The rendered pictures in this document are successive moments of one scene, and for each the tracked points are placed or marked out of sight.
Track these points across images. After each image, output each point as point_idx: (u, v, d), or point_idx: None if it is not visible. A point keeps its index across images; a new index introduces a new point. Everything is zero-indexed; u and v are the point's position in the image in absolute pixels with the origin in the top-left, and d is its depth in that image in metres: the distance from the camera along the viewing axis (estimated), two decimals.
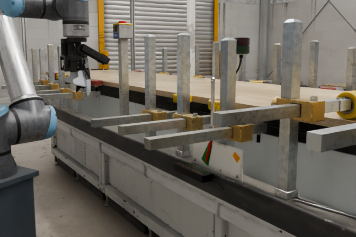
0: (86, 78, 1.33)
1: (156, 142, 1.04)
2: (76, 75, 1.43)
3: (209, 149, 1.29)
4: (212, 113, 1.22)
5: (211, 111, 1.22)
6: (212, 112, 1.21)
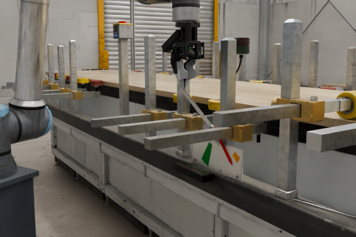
0: None
1: (156, 142, 1.04)
2: (181, 67, 1.27)
3: (224, 148, 1.22)
4: (201, 114, 1.27)
5: (199, 112, 1.27)
6: (200, 111, 1.27)
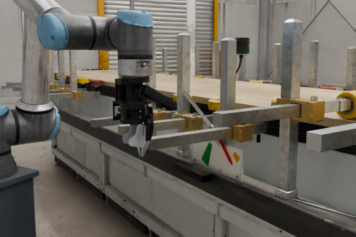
0: (146, 139, 1.01)
1: (156, 142, 1.04)
2: (135, 130, 1.04)
3: (224, 148, 1.22)
4: (201, 114, 1.27)
5: (199, 112, 1.27)
6: (200, 111, 1.27)
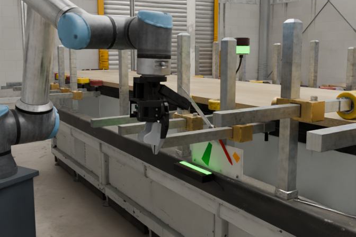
0: (161, 137, 1.03)
1: (168, 140, 1.06)
2: (150, 128, 1.06)
3: (224, 148, 1.22)
4: (201, 114, 1.27)
5: (199, 112, 1.27)
6: (200, 111, 1.27)
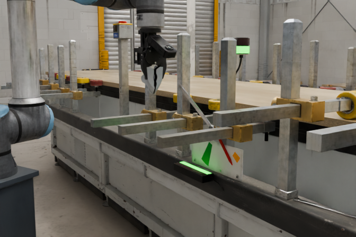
0: (144, 78, 1.27)
1: (168, 140, 1.06)
2: (156, 72, 1.30)
3: (224, 148, 1.22)
4: (201, 114, 1.27)
5: (199, 112, 1.27)
6: (200, 111, 1.27)
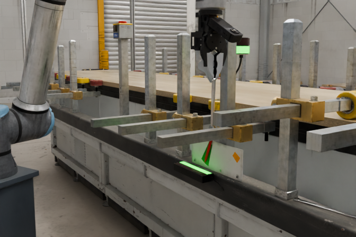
0: (203, 65, 1.15)
1: (168, 140, 1.06)
2: (215, 59, 1.18)
3: (209, 148, 1.29)
4: (212, 114, 1.22)
5: (212, 111, 1.21)
6: (213, 112, 1.21)
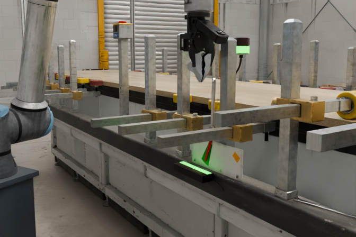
0: (192, 65, 1.19)
1: (168, 140, 1.06)
2: (203, 60, 1.22)
3: (209, 148, 1.29)
4: (212, 114, 1.22)
5: (212, 111, 1.21)
6: (213, 112, 1.21)
